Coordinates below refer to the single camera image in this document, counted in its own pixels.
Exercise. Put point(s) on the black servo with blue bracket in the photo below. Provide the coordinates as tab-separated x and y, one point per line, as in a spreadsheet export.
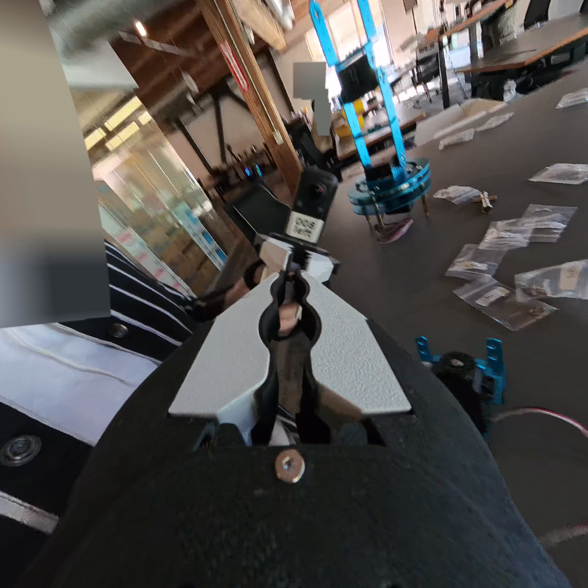
459	367

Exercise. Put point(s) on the orange-edged side desk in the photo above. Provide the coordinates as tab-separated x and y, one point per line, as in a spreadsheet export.
519	53

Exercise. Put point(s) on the scattered clear screw bags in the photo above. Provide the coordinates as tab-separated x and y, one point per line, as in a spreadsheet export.
491	296

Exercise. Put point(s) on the wooden support post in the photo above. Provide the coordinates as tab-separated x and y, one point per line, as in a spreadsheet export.
257	101

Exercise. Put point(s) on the blue toy robot arm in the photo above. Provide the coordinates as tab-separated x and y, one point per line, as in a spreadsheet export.
395	183

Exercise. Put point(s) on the person's left hand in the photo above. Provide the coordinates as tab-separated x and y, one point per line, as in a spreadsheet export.
246	288

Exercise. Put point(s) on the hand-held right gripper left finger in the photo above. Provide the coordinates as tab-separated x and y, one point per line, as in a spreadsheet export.
220	367

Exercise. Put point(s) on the brown background desk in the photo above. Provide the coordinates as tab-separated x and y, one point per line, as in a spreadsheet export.
477	16

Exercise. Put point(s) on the person's striped white jacket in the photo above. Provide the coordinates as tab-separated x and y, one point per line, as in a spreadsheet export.
55	367

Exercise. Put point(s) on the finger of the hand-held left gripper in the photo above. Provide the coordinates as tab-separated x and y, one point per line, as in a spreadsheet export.
275	255
319	271

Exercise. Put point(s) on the dark grey desk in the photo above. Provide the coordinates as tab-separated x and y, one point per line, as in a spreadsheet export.
413	285

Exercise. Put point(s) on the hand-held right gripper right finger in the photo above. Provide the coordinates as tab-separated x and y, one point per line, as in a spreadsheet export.
358	367

